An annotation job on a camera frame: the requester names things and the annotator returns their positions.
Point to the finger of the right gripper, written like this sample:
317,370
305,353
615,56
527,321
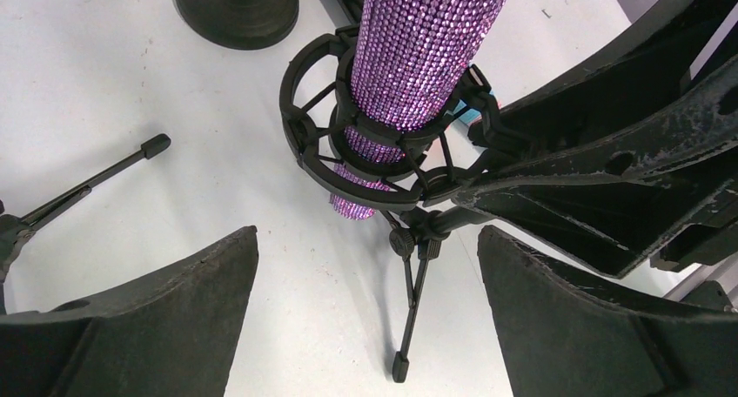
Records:
664,189
645,68

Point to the teal blue microphone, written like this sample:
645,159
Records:
468,115

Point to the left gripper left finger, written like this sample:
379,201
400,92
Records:
172,332

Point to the black round base stand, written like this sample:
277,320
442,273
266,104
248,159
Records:
241,24

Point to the purple glitter microphone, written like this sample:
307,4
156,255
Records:
395,86

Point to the black tripod clip stand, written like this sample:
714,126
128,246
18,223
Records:
16,231

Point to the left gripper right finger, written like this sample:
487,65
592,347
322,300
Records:
566,332

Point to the black shock mount tripod stand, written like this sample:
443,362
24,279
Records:
396,173

